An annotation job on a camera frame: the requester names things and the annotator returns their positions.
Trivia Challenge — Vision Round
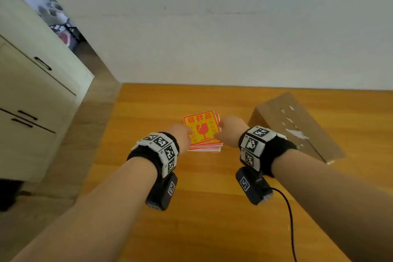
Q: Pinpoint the person's left hand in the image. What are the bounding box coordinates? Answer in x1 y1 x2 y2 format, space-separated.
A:
167 123 193 155

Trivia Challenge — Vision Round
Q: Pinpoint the person's right hand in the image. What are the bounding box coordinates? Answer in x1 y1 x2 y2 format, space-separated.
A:
218 116 250 149

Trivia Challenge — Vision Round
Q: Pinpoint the stack of warning stickers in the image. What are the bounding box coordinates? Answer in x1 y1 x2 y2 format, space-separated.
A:
182 110 224 152

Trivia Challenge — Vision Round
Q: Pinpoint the brown cardboard box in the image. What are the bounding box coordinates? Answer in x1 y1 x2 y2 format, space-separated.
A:
247 92 346 165

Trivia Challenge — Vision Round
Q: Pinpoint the person's right forearm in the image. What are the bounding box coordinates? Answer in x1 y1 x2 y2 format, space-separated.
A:
271 148 393 262

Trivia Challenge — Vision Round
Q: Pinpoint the person's left forearm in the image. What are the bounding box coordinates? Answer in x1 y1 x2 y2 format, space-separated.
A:
12 156 159 262

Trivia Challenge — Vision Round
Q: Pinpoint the black left wristband with markers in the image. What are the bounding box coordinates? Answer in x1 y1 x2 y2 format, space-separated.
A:
126 132 180 179

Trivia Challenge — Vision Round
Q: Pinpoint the black wristband with markers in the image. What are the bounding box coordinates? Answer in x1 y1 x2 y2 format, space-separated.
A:
239 126 298 178
126 132 180 179

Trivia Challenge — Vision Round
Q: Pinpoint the black right wristband with markers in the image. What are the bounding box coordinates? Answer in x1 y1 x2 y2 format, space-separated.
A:
239 126 298 178

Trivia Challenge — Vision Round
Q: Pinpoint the cream cabinet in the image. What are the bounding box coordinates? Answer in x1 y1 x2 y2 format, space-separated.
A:
0 0 95 183

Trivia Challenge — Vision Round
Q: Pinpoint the white grey bundle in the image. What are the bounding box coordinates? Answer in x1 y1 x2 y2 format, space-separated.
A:
37 0 68 26

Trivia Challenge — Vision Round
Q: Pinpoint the black object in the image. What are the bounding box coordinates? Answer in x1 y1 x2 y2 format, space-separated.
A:
0 180 24 212

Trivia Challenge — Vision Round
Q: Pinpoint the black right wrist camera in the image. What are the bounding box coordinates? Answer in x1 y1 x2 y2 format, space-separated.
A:
235 166 274 206

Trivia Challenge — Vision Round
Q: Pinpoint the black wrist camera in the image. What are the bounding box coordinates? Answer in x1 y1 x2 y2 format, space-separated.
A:
145 172 178 212
235 166 274 206

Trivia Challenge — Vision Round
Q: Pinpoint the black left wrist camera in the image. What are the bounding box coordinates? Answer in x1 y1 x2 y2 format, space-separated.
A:
145 172 178 212

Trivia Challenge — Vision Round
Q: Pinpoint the black right camera cable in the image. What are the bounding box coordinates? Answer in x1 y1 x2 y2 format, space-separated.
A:
271 187 298 262

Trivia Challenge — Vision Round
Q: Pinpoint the black metal frame rack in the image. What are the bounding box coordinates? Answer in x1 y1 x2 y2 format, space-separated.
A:
49 19 82 49

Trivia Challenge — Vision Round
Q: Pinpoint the black cabinet handle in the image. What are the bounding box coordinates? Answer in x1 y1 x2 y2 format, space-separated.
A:
34 56 52 71
17 110 38 120
11 118 33 128

